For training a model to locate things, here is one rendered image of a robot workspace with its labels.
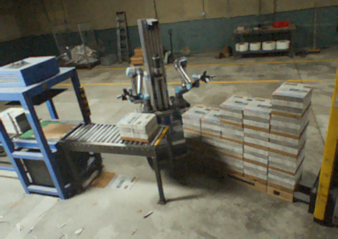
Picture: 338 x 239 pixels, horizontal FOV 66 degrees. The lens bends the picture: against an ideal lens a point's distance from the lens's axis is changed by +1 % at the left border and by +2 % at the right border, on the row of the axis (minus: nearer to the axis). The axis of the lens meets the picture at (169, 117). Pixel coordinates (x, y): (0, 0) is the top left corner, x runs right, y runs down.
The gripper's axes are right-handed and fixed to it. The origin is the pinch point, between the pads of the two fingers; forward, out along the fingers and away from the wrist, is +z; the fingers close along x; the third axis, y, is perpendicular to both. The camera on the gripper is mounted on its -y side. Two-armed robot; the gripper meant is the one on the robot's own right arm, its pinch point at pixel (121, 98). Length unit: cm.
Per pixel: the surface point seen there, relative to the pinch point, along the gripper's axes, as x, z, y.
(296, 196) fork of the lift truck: -211, 38, 88
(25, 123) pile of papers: 151, -11, 55
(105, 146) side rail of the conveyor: 12, 37, 48
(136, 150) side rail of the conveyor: -29, 43, 45
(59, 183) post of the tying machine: 78, 45, 108
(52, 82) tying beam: 88, 0, -14
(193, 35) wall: -35, -699, 41
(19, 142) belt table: 138, 22, 65
